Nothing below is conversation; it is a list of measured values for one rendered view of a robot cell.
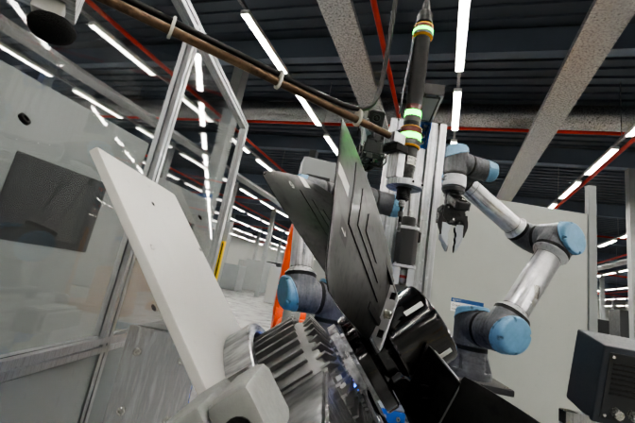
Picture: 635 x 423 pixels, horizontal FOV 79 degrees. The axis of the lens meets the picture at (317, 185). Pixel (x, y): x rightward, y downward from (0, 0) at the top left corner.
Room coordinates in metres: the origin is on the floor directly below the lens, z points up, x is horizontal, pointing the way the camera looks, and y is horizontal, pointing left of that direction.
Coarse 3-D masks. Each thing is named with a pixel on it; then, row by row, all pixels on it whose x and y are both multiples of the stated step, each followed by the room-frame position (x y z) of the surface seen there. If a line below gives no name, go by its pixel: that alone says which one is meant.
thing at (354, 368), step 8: (328, 328) 0.61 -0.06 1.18; (336, 328) 0.65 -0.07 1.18; (336, 336) 0.59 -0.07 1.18; (344, 336) 0.60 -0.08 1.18; (336, 344) 0.57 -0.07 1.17; (344, 344) 0.58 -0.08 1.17; (344, 352) 0.56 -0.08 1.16; (352, 352) 0.57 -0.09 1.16; (344, 360) 0.56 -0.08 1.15; (352, 360) 0.56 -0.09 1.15; (352, 368) 0.55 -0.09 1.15; (360, 368) 0.57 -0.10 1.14; (352, 376) 0.55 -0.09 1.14; (360, 376) 0.55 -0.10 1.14; (360, 384) 0.55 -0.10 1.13; (368, 384) 0.57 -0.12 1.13; (360, 392) 0.55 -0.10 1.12; (376, 400) 0.59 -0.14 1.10
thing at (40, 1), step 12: (36, 0) 0.38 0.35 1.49; (48, 0) 0.39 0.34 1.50; (36, 12) 0.38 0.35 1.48; (48, 12) 0.39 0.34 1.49; (60, 12) 0.39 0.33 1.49; (36, 24) 0.38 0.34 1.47; (48, 24) 0.39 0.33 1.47; (60, 24) 0.39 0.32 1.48; (36, 36) 0.40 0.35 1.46; (48, 36) 0.40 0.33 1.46; (60, 36) 0.40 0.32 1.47; (72, 36) 0.41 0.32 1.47
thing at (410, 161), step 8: (424, 8) 0.70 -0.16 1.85; (424, 16) 0.69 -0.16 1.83; (432, 16) 0.70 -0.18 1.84; (408, 152) 0.69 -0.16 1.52; (416, 152) 0.70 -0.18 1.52; (408, 160) 0.69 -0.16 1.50; (416, 160) 0.70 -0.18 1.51; (408, 168) 0.69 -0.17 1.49; (408, 176) 0.69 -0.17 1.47; (400, 192) 0.70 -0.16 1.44; (408, 192) 0.70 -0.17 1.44; (408, 200) 0.71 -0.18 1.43
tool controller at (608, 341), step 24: (576, 336) 1.06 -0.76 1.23; (600, 336) 1.02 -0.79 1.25; (576, 360) 1.06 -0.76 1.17; (600, 360) 0.97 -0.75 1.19; (624, 360) 0.96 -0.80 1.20; (576, 384) 1.06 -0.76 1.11; (600, 384) 0.98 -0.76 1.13; (624, 384) 0.97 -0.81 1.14; (600, 408) 1.00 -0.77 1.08; (624, 408) 0.99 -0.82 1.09
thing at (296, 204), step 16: (272, 176) 0.67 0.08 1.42; (288, 176) 0.70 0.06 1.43; (272, 192) 0.65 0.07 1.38; (288, 192) 0.67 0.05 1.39; (304, 192) 0.71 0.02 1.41; (320, 192) 0.76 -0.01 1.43; (288, 208) 0.65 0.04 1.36; (304, 208) 0.68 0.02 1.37; (320, 208) 0.70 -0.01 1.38; (304, 224) 0.65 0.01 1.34; (320, 224) 0.67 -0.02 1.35; (304, 240) 0.64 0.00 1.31; (320, 240) 0.65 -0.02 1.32; (320, 256) 0.64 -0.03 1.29
